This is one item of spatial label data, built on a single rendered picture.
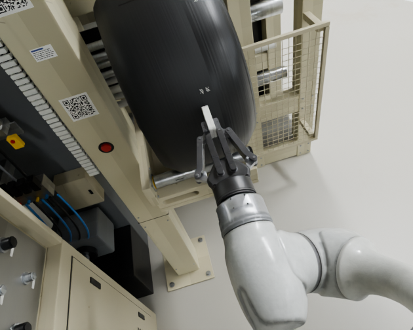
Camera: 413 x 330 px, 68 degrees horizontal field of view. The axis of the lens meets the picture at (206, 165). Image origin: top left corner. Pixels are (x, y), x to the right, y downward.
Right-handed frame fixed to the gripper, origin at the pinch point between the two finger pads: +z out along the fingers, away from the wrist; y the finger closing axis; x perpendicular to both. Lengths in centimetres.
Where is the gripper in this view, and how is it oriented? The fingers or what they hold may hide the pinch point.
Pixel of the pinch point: (209, 121)
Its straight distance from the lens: 67.0
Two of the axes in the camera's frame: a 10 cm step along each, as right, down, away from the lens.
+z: -2.5, -8.0, 5.5
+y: -9.5, 3.0, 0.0
